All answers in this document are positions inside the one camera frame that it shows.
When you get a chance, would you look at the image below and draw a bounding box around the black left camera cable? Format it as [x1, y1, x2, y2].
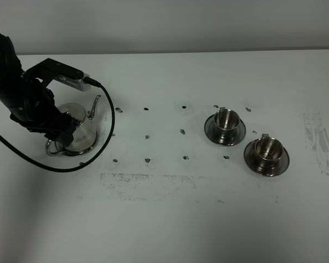
[0, 77, 116, 173]

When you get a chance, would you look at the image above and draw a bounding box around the steel teapot saucer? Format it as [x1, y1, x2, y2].
[61, 131, 98, 157]

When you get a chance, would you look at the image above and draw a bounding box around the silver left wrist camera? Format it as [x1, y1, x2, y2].
[54, 73, 91, 92]

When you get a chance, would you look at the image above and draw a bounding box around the stainless steel teapot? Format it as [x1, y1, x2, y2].
[45, 95, 101, 156]

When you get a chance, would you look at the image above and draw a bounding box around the far stainless steel teacup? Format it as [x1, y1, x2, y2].
[212, 107, 240, 137]

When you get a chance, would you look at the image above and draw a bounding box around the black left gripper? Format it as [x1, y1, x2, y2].
[10, 79, 75, 147]

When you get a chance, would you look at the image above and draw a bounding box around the near stainless steel teacup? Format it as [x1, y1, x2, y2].
[253, 134, 284, 167]

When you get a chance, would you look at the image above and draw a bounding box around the far stainless steel saucer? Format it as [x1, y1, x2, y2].
[204, 115, 246, 146]

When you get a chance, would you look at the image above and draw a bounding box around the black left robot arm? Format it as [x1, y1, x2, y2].
[0, 34, 76, 146]

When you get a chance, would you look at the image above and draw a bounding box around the stainless steel teacup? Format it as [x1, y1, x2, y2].
[253, 134, 284, 167]
[212, 107, 240, 137]

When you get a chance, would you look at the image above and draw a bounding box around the near stainless steel saucer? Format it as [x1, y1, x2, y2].
[243, 137, 290, 177]

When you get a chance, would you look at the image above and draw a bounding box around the stainless steel saucer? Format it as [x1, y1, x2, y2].
[204, 115, 246, 146]
[243, 137, 290, 177]

